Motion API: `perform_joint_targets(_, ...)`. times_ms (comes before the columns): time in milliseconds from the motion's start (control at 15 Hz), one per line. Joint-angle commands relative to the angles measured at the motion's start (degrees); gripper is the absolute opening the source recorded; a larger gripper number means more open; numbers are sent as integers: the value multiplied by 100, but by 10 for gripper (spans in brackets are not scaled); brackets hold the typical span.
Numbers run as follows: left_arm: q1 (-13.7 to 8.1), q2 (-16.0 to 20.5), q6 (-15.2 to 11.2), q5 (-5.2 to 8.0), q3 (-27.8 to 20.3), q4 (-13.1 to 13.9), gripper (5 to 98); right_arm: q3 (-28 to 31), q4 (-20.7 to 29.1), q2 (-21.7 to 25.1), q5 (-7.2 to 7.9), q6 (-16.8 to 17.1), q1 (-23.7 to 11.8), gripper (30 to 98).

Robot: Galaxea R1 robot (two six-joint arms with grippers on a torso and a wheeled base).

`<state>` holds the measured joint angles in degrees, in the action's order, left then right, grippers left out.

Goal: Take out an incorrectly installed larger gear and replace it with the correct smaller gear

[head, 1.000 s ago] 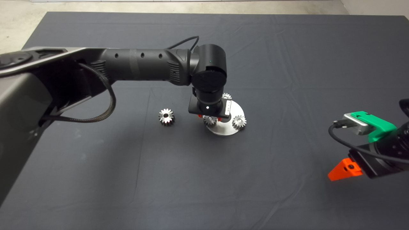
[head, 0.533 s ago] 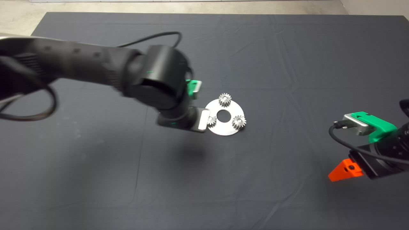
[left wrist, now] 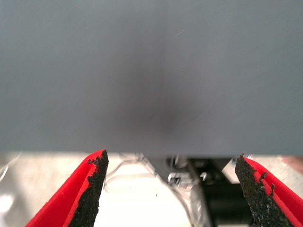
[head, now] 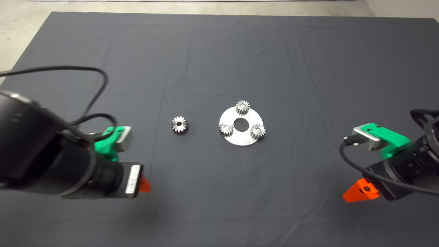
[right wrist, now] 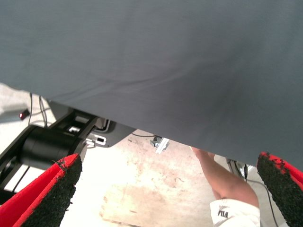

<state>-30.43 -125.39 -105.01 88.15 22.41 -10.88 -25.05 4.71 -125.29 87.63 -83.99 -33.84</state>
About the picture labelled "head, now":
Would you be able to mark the silver camera box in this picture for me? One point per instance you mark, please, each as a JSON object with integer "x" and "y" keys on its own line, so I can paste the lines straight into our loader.
{"x": 124, "y": 139}
{"x": 367, "y": 137}

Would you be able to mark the green right camera mount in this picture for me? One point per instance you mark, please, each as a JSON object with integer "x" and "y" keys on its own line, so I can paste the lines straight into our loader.
{"x": 386, "y": 137}

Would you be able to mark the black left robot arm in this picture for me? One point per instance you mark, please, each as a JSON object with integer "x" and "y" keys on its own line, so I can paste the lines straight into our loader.
{"x": 41, "y": 151}

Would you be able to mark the green left camera mount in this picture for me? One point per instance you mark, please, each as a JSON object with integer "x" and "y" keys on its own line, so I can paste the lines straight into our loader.
{"x": 108, "y": 144}

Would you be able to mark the small steel gear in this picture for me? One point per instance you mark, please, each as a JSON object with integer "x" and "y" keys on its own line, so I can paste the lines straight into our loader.
{"x": 226, "y": 128}
{"x": 242, "y": 107}
{"x": 257, "y": 131}

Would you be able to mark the round metal plate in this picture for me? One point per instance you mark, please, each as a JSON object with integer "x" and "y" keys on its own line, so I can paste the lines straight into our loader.
{"x": 241, "y": 137}

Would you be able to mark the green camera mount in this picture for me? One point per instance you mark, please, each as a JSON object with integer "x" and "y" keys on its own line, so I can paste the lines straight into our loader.
{"x": 386, "y": 137}
{"x": 108, "y": 144}

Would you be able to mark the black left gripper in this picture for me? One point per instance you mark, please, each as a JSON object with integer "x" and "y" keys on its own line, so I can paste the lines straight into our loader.
{"x": 128, "y": 180}

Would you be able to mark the silver left camera box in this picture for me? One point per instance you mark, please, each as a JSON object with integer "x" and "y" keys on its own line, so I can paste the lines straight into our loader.
{"x": 124, "y": 139}

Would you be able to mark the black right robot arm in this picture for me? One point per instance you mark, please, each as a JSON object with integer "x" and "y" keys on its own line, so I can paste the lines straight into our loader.
{"x": 418, "y": 154}

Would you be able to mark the large steel gear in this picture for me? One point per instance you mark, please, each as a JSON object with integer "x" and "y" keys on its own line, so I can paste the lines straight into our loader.
{"x": 179, "y": 125}

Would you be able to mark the dark grey table cloth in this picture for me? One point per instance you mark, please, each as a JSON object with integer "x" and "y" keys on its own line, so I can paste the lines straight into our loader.
{"x": 240, "y": 51}

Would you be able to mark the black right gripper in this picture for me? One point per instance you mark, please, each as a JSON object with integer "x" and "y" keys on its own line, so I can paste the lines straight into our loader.
{"x": 391, "y": 181}

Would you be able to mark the silver right camera box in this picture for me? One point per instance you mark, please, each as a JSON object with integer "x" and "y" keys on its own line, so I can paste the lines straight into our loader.
{"x": 367, "y": 137}

